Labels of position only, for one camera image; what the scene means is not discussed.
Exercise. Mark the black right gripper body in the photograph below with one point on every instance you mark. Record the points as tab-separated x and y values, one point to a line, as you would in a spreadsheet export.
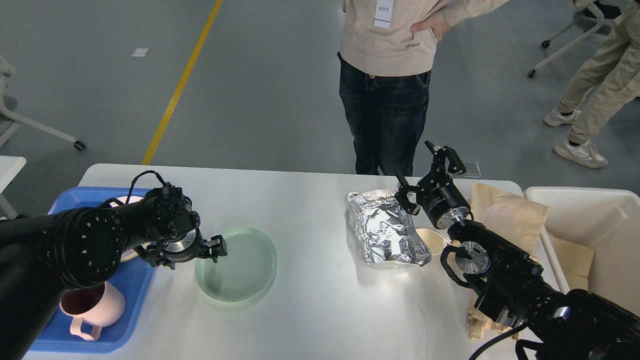
443	203

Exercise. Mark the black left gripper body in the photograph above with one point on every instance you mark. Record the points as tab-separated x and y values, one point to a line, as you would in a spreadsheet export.
185	249

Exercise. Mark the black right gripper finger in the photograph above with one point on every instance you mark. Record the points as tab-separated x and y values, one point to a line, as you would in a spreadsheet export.
402	195
445	160

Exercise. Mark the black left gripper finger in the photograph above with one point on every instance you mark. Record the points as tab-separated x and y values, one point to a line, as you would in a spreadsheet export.
213	248
153	254

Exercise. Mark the green plate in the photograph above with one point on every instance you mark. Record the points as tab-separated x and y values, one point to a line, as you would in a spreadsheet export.
248	268

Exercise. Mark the pink ribbed mug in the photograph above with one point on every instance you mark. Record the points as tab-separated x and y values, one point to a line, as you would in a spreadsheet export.
92	309

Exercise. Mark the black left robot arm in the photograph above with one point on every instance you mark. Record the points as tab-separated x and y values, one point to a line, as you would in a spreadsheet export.
81	248

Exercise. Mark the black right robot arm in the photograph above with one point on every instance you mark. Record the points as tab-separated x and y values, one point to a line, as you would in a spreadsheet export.
577	325

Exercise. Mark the pink plate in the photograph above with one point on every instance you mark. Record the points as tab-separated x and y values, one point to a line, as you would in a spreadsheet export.
129	254

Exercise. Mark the crumpled aluminium foil bag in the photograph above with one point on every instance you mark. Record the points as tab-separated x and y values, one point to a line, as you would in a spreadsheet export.
385	232

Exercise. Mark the small cream cup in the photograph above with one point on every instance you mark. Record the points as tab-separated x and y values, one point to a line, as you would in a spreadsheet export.
434	240

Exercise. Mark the brown paper bag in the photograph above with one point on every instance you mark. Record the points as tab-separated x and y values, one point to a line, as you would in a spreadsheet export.
513	217

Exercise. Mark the crumpled brown paper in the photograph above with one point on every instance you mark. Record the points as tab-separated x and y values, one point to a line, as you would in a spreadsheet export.
478	323

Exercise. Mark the person in beige sweater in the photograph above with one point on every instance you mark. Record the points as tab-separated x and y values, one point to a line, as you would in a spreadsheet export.
386	57

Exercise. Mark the brown paper in bin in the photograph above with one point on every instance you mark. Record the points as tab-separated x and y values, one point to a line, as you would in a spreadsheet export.
575	261

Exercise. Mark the white plastic bin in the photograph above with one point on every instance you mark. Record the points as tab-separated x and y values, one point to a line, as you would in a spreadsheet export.
604	220

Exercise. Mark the white side table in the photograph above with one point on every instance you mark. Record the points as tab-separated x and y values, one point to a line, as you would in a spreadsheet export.
10	166

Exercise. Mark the person in khaki trousers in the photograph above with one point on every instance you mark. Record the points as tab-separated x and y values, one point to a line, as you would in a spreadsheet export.
599	89

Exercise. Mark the white chair base left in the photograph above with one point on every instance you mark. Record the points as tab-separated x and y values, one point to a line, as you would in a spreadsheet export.
12	120

